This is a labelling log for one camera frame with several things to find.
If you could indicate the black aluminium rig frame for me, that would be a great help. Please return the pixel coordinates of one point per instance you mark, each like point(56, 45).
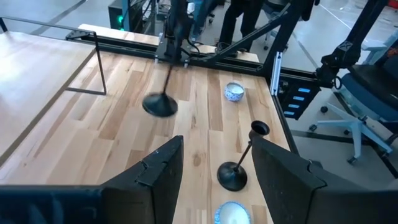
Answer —
point(230, 64)

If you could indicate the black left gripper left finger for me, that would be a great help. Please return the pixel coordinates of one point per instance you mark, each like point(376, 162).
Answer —
point(155, 186)

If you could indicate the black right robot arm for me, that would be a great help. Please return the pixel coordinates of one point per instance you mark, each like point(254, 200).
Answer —
point(177, 28)

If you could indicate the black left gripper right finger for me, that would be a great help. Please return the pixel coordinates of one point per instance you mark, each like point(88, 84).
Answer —
point(286, 186)

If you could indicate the person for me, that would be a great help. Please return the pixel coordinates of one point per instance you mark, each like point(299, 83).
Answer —
point(236, 18)
point(202, 15)

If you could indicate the black computer tower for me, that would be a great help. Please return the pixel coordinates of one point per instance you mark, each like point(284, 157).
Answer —
point(115, 15)

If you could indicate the blue patterned candle tin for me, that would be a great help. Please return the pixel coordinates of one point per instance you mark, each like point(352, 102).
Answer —
point(231, 214)
point(234, 93)

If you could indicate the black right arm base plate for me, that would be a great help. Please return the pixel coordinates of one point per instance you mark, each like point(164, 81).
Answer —
point(161, 56)

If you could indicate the office chair with white base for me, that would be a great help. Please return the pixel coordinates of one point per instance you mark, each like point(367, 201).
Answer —
point(354, 124)

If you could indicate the white metal bracket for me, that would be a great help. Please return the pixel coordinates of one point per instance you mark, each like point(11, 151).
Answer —
point(276, 74)

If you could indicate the black metal candlestick holder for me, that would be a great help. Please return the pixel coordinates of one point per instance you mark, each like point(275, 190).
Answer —
point(160, 105)
point(231, 177)

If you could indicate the wooden shelf with black frame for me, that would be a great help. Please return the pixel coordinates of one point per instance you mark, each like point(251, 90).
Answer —
point(31, 77)

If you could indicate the black box with blue lights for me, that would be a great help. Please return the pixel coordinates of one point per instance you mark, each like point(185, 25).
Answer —
point(298, 102)

